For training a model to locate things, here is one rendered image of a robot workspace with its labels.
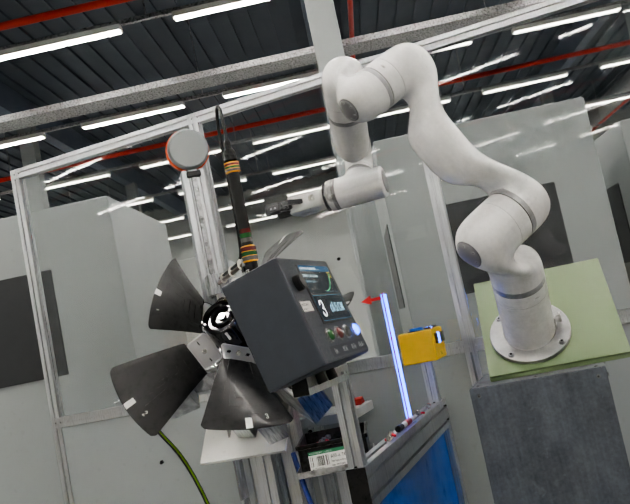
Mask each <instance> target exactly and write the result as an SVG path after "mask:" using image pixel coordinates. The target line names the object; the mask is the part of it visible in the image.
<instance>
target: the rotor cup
mask: <svg viewBox="0 0 630 504"><path fill-rule="evenodd" d="M221 313H224V314H225V317H224V318H223V319H218V316H219V314H221ZM202 326H203V329H204V331H205V332H206V333H207V334H208V336H209V337H210V338H211V339H212V341H213V342H214V343H215V344H216V347H217V348H218V349H219V351H220V352H221V347H220V343H221V344H222V343H226V344H232V345H237V346H243V347H248V345H247V343H246V341H245V339H244V337H243V335H242V332H241V330H240V328H239V326H238V324H237V322H236V319H235V317H234V315H233V313H232V311H231V309H230V306H229V304H228V302H227V300H226V299H223V300H220V301H218V302H216V303H214V304H213V305H212V306H210V307H209V308H208V310H207V311H206V312H205V314H204V316H203V319H202ZM226 332H227V333H228V334H229V336H230V337H231V338H232V339H231V340H229V339H228V337H227V336H226V335H225V333H226ZM221 353H222V352H221Z"/></svg>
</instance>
